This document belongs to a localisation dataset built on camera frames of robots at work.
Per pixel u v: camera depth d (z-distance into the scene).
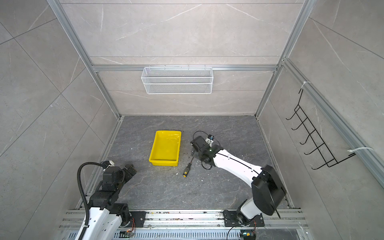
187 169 0.89
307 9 0.70
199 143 0.65
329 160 0.58
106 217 0.53
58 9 0.68
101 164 0.67
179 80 1.00
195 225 0.73
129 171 0.73
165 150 1.00
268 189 0.43
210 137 0.77
